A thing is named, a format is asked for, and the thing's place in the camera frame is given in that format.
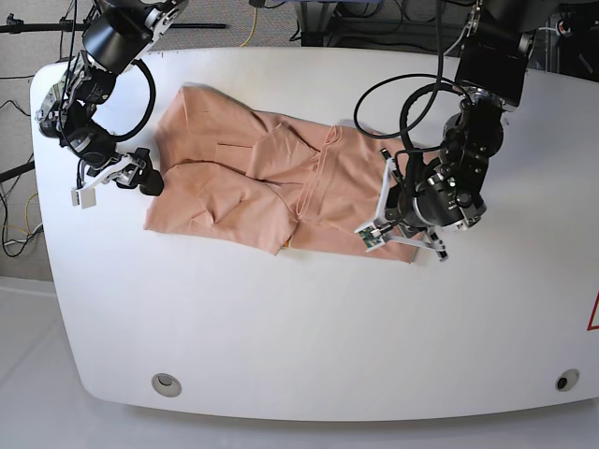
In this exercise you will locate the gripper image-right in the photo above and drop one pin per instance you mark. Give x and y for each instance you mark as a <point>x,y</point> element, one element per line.
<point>393,222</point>

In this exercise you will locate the dark right table grommet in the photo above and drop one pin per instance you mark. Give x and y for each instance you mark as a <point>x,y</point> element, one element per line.
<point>567,380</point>

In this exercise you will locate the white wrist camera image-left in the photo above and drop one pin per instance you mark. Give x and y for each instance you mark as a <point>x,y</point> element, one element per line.
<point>83,198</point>

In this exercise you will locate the silver left table grommet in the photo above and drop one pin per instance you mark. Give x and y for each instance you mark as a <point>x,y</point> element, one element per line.
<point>166,385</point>

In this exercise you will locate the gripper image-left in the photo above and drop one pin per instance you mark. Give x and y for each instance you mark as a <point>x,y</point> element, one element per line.
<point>129,171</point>

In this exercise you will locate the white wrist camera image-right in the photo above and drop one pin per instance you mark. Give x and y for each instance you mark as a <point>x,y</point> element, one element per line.
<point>372,237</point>

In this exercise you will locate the black tripod stand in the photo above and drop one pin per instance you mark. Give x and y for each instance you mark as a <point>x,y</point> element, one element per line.
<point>14,26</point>

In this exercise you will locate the peach pink T-shirt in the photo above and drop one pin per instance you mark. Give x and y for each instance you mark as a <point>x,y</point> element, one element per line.
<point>266,180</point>

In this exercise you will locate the grey robot base frame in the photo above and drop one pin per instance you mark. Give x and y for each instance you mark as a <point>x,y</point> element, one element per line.
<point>315,19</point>

